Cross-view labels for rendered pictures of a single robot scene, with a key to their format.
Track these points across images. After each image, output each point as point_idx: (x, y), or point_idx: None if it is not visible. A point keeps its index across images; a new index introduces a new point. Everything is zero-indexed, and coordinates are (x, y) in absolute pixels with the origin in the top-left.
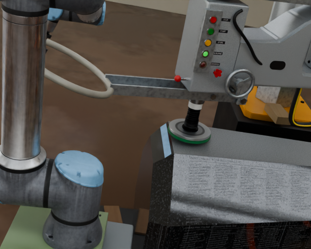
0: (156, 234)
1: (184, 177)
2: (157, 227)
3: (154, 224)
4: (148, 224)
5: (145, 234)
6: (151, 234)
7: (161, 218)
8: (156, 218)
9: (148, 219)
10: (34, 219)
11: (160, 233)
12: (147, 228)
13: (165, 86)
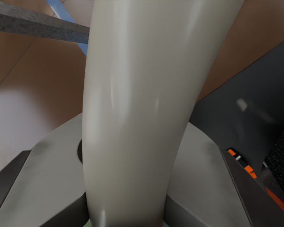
0: (278, 198)
1: None
2: (282, 205)
3: (283, 202)
4: (283, 192)
5: (279, 180)
6: (277, 192)
7: None
8: None
9: None
10: (85, 225)
11: (279, 206)
12: (281, 189)
13: None
